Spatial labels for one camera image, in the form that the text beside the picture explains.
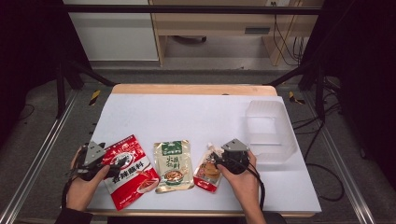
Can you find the white table sheet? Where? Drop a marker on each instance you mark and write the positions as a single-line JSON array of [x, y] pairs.
[[186, 118]]

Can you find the spouted sauce pouch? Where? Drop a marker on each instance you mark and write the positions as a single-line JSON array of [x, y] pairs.
[[207, 174]]

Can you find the black horizontal frame bar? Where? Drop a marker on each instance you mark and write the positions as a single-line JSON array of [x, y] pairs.
[[186, 9]]

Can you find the black curtain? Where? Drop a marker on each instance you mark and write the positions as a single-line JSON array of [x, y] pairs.
[[364, 77], [28, 56]]

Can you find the aluminium rail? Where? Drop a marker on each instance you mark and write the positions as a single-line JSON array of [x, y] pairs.
[[37, 155], [342, 161]]

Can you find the light wooden desk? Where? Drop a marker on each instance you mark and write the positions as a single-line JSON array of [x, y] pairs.
[[218, 23]]

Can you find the red seasoning packet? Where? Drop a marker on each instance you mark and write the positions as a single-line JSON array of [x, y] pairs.
[[134, 180]]

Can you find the clear plastic container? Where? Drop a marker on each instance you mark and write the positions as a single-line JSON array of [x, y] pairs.
[[271, 133]]

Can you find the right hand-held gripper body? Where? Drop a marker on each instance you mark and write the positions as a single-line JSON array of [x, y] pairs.
[[236, 157]]

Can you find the white cabinet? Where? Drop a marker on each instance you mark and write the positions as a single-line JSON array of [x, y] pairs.
[[115, 34]]

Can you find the person's right hand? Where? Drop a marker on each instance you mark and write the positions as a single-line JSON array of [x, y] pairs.
[[243, 185]]

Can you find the yellow black tape strip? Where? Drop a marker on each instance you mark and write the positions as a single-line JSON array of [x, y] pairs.
[[94, 97]]

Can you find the beige green sauce packet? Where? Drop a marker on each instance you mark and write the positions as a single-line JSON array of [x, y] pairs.
[[173, 166]]

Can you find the person's left hand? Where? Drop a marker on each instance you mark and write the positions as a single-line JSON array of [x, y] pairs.
[[82, 191]]

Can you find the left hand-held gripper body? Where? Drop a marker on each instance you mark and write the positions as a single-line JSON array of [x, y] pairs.
[[91, 154]]

